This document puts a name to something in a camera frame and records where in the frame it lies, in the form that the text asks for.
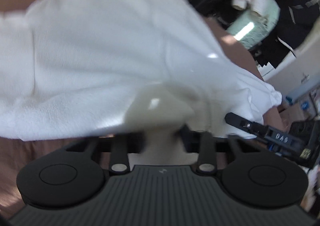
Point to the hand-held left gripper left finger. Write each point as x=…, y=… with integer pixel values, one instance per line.
x=117, y=152

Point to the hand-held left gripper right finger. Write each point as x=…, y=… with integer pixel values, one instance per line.
x=206, y=152

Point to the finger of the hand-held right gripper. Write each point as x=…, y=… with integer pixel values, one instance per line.
x=240, y=121

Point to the white fleece garment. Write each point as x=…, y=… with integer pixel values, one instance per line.
x=100, y=53

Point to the pile of dark clothes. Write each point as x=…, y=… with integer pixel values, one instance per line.
x=287, y=23

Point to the mint green cushion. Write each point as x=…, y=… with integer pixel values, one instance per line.
x=252, y=26

